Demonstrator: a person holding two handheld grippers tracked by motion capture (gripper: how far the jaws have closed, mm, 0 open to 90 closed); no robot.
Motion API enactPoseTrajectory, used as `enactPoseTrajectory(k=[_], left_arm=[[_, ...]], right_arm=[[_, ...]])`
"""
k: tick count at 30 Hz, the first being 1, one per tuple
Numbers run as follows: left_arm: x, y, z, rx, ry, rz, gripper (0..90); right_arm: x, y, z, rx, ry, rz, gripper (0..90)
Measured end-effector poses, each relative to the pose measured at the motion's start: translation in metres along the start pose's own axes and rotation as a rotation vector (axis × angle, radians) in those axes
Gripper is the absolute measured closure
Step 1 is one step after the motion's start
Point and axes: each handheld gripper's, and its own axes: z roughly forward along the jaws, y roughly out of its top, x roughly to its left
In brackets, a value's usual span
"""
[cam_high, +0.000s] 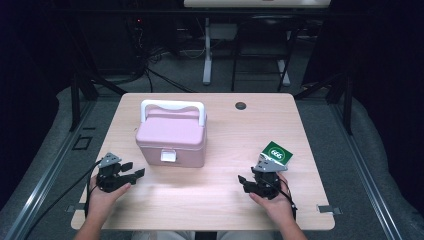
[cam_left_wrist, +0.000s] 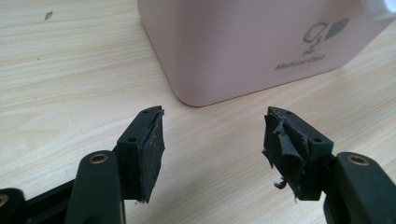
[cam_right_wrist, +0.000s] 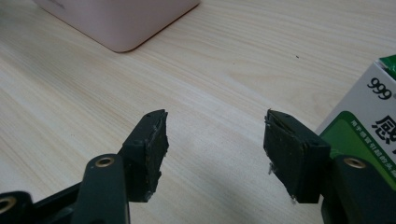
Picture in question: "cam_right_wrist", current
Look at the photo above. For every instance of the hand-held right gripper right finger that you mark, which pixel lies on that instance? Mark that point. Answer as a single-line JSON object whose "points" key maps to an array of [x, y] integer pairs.
{"points": [[292, 155]]}

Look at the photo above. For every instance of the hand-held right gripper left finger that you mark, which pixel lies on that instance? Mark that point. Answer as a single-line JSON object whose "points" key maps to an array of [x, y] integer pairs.
{"points": [[146, 155]]}

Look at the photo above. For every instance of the green and white medicine carton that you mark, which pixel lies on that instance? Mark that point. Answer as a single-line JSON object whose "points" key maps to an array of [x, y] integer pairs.
{"points": [[370, 109]]}

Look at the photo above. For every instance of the pink storage box with lid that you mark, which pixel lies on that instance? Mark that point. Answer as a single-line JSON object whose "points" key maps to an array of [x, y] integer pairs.
{"points": [[124, 21]]}

